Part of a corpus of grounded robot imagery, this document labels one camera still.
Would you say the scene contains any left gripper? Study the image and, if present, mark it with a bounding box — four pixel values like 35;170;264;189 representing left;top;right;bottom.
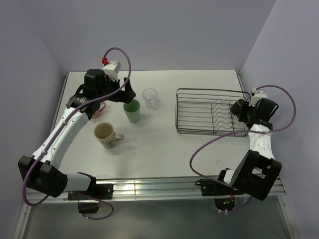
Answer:
97;75;136;104

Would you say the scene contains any dark brown mug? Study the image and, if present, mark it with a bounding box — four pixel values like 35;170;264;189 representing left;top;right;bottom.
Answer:
230;99;245;117

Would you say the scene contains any green plastic cup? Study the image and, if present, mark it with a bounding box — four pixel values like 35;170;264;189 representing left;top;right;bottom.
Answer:
123;99;140;123

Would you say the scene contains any pink mug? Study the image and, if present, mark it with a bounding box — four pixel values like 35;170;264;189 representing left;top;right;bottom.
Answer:
92;102;106;119

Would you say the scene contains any cream floral mug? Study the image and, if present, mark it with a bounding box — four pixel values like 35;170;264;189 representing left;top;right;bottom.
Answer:
94;122;125;149

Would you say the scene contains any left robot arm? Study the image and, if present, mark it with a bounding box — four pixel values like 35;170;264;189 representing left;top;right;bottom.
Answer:
18;69;136;199

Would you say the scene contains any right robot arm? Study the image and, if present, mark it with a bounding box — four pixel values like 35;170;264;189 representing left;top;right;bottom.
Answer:
215;98;282;201

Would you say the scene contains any tall clear glass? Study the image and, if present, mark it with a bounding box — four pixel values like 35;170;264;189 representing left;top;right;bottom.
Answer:
142;88;158;109

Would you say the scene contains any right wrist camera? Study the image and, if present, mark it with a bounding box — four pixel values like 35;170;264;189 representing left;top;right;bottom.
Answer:
249;88;267;107

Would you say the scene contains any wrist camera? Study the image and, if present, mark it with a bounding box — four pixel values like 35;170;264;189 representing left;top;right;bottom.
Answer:
249;88;267;107
102;61;122;82

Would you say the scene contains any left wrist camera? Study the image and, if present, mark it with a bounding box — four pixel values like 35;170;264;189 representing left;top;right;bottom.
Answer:
102;61;122;82

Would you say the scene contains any black wire dish rack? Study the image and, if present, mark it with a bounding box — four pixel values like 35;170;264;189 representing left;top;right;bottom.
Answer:
175;88;251;136

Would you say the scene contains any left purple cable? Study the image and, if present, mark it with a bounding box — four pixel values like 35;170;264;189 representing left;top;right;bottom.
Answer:
22;47;132;220

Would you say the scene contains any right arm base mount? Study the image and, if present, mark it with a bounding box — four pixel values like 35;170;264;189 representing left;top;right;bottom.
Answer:
195;179;245;197

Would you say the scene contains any aluminium rail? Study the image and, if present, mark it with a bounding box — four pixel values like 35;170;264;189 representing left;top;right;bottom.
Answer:
26;177;286;203

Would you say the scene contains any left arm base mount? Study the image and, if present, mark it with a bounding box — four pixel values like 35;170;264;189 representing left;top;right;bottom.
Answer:
67;184;114;215

